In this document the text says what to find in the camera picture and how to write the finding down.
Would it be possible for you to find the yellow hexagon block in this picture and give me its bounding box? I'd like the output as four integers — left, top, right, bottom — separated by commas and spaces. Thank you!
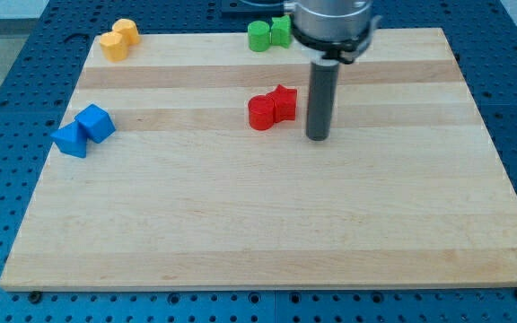
99, 31, 128, 62
111, 18, 141, 46

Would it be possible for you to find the yellow hexagon block front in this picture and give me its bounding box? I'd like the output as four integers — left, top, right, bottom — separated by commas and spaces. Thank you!
99, 31, 128, 62

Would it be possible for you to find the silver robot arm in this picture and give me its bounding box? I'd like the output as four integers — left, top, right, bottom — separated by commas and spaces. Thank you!
284, 0, 381, 141

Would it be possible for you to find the yellow hexagon block rear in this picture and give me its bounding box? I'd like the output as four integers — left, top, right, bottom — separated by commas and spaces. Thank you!
111, 18, 141, 46

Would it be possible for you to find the blue triangle block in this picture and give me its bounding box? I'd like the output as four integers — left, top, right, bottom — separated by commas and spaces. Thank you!
51, 121, 88, 158

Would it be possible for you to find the red cylinder block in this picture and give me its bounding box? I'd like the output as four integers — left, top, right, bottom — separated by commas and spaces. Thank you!
248, 95, 275, 131

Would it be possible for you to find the green cylinder block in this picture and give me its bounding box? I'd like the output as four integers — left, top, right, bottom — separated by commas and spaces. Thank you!
247, 21, 270, 52

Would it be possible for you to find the red star block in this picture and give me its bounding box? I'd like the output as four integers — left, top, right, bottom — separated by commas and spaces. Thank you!
267, 84, 298, 123

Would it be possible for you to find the wooden board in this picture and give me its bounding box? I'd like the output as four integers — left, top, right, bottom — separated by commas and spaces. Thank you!
0, 28, 517, 292

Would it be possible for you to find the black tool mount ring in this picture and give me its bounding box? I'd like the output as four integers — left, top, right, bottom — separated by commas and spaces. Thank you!
291, 15, 382, 65

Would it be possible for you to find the blue cube block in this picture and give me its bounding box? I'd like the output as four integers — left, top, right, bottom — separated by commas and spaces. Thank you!
74, 104, 116, 144

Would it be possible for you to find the green star block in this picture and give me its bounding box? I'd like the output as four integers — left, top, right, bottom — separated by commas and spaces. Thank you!
271, 15, 292, 48

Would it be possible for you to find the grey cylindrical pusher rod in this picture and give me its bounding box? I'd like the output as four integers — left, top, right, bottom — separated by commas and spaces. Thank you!
305, 63, 339, 141

